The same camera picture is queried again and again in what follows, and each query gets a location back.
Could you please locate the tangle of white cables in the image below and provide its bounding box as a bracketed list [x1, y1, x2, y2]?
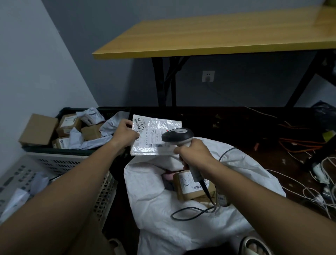
[266, 156, 336, 220]

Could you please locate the grey barcode scanner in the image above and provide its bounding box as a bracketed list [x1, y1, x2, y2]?
[161, 128, 206, 183]

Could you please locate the crumpled grey mailer bag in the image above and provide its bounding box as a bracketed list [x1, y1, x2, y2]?
[76, 107, 106, 126]

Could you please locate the person's slipper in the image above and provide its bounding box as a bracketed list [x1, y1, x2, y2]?
[238, 236, 274, 255]
[107, 238, 127, 255]

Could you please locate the taped cardboard box with label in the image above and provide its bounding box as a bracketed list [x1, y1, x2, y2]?
[172, 170, 217, 202]

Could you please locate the person's right hand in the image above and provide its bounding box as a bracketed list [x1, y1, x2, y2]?
[173, 139, 218, 180]

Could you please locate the plain brown cardboard box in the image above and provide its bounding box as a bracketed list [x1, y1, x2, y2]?
[19, 113, 59, 147]

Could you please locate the small brown cardboard box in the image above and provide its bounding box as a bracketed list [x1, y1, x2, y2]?
[81, 123, 104, 141]

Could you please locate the black plastic crate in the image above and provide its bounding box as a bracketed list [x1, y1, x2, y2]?
[22, 106, 132, 156]

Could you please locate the white woven sack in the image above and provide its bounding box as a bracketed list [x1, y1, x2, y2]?
[124, 137, 287, 255]

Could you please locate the white plastic mailer package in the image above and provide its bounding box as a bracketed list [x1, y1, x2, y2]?
[130, 115, 183, 156]

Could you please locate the small white mailer bag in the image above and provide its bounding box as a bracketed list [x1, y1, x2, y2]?
[28, 172, 51, 195]

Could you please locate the thin light cable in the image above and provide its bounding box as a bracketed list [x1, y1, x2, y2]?
[244, 106, 311, 130]

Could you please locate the dark plastic bag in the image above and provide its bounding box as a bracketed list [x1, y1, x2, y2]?
[311, 101, 336, 132]

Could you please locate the black scanner cable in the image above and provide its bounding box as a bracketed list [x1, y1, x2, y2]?
[170, 147, 237, 222]

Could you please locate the orange cable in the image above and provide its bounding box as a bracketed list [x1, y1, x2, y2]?
[278, 137, 326, 154]

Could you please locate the person's left hand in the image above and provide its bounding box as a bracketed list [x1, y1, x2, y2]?
[111, 119, 141, 151]

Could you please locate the small labelled cardboard box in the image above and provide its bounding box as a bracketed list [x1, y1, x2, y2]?
[51, 136, 70, 150]

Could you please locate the white power strip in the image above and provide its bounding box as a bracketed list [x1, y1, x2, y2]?
[311, 163, 329, 185]

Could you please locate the grey plastic crate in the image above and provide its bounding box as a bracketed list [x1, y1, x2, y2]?
[0, 152, 118, 229]

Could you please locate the yellow wooden table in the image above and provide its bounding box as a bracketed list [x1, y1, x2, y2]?
[92, 5, 336, 107]

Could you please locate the person's right forearm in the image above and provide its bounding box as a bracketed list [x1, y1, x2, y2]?
[202, 158, 336, 255]

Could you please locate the person's left slipper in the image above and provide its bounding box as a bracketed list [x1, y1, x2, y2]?
[107, 238, 127, 255]

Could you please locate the cardboard box with white label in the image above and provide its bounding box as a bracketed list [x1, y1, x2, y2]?
[56, 113, 82, 137]

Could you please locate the flat cardboard box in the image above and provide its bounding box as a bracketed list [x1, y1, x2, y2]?
[191, 194, 227, 208]

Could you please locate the person's left forearm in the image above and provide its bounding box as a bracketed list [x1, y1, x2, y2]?
[0, 142, 127, 255]

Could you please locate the person's right slipper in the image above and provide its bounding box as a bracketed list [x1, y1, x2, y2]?
[238, 236, 274, 255]

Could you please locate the long grey mailer bag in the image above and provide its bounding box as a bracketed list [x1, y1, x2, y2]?
[68, 127, 114, 150]

